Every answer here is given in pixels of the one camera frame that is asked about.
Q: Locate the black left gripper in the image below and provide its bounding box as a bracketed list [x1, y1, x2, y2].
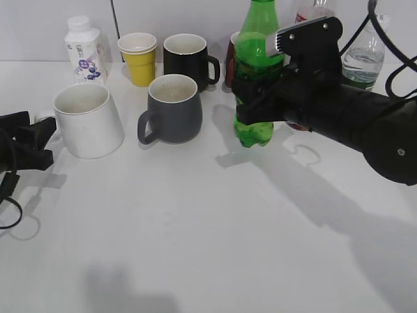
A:
[1, 111, 56, 172]

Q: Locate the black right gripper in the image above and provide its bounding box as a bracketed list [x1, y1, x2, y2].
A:
[232, 63, 345, 127]

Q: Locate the green soda bottle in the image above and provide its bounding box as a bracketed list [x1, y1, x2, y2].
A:
[232, 0, 284, 148]

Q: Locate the white ceramic mug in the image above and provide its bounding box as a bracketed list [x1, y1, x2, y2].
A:
[35, 83, 124, 160]

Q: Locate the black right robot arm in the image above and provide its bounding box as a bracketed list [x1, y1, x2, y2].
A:
[232, 68, 416, 186]

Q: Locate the yellow paper cup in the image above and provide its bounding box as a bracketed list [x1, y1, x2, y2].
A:
[117, 33, 157, 87]

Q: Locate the brown coffee drink bottle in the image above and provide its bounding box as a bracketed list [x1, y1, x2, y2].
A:
[286, 121, 309, 132]

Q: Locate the dark red mug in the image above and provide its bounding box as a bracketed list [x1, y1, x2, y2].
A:
[225, 31, 240, 88]

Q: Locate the grey ceramic mug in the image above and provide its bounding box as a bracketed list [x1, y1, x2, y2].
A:
[137, 74, 203, 145]

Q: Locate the black ceramic mug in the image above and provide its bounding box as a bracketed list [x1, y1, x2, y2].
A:
[163, 33, 220, 92]

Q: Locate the white yogurt bottle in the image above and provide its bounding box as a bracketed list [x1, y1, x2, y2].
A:
[65, 16, 108, 84]

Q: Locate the clear water bottle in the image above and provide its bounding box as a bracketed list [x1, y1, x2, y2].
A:
[341, 16, 385, 91]

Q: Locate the red-label cola bottle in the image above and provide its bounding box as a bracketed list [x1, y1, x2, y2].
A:
[295, 0, 336, 23]

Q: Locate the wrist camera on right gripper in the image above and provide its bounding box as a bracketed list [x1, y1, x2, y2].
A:
[265, 16, 343, 74]

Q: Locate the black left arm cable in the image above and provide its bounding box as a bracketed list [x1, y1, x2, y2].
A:
[0, 128, 23, 231]

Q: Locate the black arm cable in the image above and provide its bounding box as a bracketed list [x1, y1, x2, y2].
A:
[0, 128, 23, 231]
[338, 0, 417, 98]

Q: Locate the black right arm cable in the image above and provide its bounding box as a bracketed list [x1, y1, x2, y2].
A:
[338, 0, 417, 98]

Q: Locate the dark wall cable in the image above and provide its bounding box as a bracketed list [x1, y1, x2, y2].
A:
[109, 0, 125, 63]

